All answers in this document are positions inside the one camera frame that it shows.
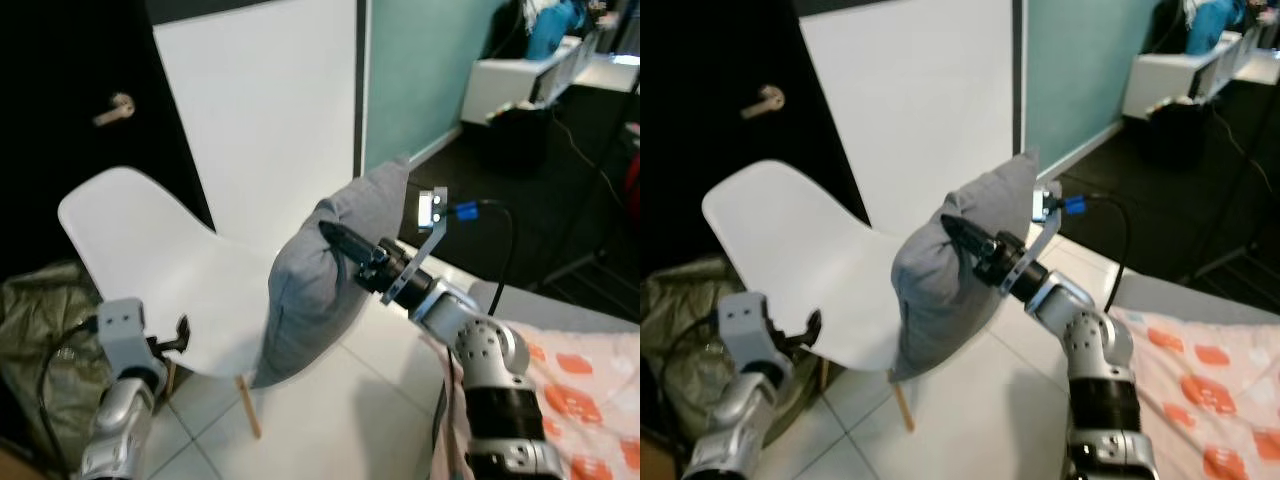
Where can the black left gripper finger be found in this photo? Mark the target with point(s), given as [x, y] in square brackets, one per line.
[184, 332]
[814, 328]

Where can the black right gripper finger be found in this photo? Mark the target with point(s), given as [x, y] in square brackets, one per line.
[968, 236]
[345, 243]

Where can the grey fabric pillow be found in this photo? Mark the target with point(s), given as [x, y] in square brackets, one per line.
[310, 300]
[945, 300]

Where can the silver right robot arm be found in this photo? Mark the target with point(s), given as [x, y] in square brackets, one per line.
[495, 390]
[1100, 380]

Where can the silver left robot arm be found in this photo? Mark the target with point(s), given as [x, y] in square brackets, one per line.
[115, 430]
[735, 430]

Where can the white chair with wooden legs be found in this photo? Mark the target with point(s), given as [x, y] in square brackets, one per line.
[800, 250]
[160, 260]

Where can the pink dotted pillow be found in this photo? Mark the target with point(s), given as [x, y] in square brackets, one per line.
[1215, 385]
[580, 390]

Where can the brown cardboard box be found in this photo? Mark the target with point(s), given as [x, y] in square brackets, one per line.
[20, 472]
[660, 473]

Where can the black bin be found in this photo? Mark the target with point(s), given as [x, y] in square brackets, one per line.
[1176, 130]
[517, 135]

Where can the black door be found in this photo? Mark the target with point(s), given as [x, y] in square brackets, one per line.
[60, 180]
[710, 150]

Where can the white cabinet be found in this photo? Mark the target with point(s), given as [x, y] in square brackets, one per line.
[510, 85]
[1165, 85]

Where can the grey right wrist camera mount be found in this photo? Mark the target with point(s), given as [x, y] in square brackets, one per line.
[428, 235]
[1040, 225]

